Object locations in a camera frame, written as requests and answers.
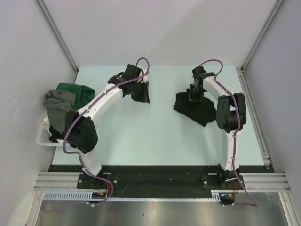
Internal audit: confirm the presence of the white plastic laundry basket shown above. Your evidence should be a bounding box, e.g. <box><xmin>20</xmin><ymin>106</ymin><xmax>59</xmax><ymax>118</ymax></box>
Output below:
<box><xmin>36</xmin><ymin>116</ymin><xmax>63</xmax><ymax>147</ymax></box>

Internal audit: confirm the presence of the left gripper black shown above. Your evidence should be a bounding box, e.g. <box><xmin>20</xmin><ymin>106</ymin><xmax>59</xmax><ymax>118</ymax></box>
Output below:
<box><xmin>131</xmin><ymin>80</ymin><xmax>150</xmax><ymax>104</ymax></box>

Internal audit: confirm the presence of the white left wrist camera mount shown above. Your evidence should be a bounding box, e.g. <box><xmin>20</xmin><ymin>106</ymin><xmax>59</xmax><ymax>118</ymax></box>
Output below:
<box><xmin>137</xmin><ymin>68</ymin><xmax>149</xmax><ymax>83</ymax></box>

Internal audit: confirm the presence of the grey t shirt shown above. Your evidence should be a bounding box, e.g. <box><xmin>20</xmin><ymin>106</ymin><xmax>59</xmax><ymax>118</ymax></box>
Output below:
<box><xmin>43</xmin><ymin>90</ymin><xmax>76</xmax><ymax>134</ymax></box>

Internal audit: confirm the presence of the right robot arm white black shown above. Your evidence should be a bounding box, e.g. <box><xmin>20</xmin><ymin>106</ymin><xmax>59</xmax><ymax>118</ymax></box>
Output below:
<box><xmin>189</xmin><ymin>66</ymin><xmax>246</xmax><ymax>189</ymax></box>

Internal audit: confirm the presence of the black printed t shirt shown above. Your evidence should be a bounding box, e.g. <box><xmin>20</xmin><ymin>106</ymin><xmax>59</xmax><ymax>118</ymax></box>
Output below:
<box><xmin>173</xmin><ymin>89</ymin><xmax>216</xmax><ymax>127</ymax></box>

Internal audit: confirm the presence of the right aluminium corner post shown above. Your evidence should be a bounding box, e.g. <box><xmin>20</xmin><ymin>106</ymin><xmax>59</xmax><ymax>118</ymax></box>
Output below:
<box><xmin>240</xmin><ymin>0</ymin><xmax>286</xmax><ymax>73</ymax></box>

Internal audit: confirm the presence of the left aluminium corner post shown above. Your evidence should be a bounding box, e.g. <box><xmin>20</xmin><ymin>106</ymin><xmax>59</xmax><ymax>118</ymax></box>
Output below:
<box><xmin>34</xmin><ymin>0</ymin><xmax>79</xmax><ymax>74</ymax></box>

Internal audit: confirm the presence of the grey cable duct strip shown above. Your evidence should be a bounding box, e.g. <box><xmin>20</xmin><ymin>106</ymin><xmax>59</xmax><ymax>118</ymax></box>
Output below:
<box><xmin>43</xmin><ymin>191</ymin><xmax>221</xmax><ymax>202</ymax></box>

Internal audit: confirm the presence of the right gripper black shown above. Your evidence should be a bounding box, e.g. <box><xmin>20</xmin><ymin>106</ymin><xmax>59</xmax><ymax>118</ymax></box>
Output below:
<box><xmin>189</xmin><ymin>83</ymin><xmax>205</xmax><ymax>106</ymax></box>

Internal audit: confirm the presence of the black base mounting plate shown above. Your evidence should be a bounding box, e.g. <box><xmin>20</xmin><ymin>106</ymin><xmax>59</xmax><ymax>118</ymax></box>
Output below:
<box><xmin>48</xmin><ymin>165</ymin><xmax>274</xmax><ymax>203</ymax></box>

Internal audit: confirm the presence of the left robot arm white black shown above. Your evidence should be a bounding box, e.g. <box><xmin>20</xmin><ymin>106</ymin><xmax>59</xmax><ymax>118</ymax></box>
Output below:
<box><xmin>63</xmin><ymin>64</ymin><xmax>150</xmax><ymax>188</ymax></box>

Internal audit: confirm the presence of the aluminium corner post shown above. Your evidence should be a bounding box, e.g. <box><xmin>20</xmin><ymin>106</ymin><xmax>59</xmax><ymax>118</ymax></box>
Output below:
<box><xmin>34</xmin><ymin>0</ymin><xmax>79</xmax><ymax>74</ymax></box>
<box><xmin>240</xmin><ymin>0</ymin><xmax>286</xmax><ymax>73</ymax></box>

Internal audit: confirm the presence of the green t shirt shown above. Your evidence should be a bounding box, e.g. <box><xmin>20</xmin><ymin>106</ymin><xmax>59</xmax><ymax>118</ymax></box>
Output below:
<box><xmin>56</xmin><ymin>83</ymin><xmax>95</xmax><ymax>109</ymax></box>

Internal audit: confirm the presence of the right aluminium frame rail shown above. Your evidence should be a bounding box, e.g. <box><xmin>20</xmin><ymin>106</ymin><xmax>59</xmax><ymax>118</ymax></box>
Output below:
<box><xmin>236</xmin><ymin>67</ymin><xmax>273</xmax><ymax>167</ymax></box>

